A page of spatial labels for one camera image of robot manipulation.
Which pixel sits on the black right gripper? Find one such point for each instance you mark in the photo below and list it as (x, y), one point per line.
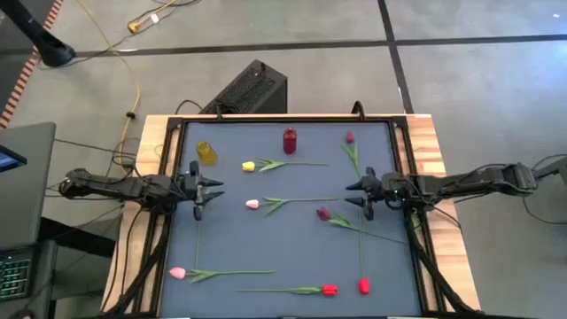
(378, 190)

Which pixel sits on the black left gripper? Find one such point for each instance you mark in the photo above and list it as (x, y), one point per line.
(192, 190)

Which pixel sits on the yellow glass vase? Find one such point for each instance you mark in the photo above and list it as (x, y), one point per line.
(206, 153)

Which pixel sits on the dark maroon artificial tulip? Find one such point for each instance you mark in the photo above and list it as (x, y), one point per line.
(323, 213)

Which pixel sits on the pink artificial tulip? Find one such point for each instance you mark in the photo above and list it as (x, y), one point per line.
(177, 273)
(252, 204)

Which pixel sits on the yellow artificial tulip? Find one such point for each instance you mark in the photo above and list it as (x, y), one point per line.
(197, 243)
(248, 166)

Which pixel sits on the dark magenta artificial tulip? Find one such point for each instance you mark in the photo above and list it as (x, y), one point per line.
(350, 137)

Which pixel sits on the red glass vase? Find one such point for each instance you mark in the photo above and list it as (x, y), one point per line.
(289, 142)

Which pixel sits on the bright red artificial tulip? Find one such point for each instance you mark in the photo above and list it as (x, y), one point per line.
(363, 286)
(329, 290)

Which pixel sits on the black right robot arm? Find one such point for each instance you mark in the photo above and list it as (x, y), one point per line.
(465, 181)

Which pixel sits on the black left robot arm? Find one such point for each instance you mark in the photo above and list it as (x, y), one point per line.
(111, 186)

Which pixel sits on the grey table mat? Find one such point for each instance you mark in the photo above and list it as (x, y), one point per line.
(288, 248)

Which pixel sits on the black computer tower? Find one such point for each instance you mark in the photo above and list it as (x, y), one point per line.
(252, 88)

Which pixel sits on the grey laptop lid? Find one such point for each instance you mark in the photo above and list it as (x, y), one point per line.
(26, 199)

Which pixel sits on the grey stand foot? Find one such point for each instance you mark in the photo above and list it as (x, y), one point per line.
(556, 166)

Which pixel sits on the small lit display screen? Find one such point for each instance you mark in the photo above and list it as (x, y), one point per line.
(9, 160)

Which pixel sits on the black stand leg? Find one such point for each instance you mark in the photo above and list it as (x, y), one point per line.
(51, 51)

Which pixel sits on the backlit keyboard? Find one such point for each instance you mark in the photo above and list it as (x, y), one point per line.
(13, 279)

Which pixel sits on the black metal table frame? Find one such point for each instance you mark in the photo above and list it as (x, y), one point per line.
(248, 119)

